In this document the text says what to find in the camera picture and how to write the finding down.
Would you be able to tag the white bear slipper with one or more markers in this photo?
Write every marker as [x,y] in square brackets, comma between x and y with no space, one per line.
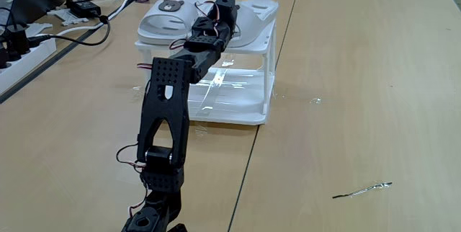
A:
[165,23]
[255,23]

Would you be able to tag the white plastic shelf box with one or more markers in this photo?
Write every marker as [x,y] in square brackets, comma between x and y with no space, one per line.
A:
[234,95]

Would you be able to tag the clear tape scrap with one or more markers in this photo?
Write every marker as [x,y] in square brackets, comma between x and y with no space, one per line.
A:
[316,100]

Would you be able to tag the black power adapter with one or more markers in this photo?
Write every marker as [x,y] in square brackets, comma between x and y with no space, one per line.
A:
[83,7]

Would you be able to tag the white printed plastic part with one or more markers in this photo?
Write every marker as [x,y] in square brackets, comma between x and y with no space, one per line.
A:
[68,16]

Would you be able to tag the white power strip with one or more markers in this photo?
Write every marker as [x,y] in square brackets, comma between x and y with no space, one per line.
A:
[25,62]

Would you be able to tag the black power plug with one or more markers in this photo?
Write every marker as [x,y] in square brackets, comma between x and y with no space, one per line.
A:
[16,41]

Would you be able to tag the shiny tape strip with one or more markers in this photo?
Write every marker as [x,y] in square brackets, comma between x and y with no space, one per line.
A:
[363,189]

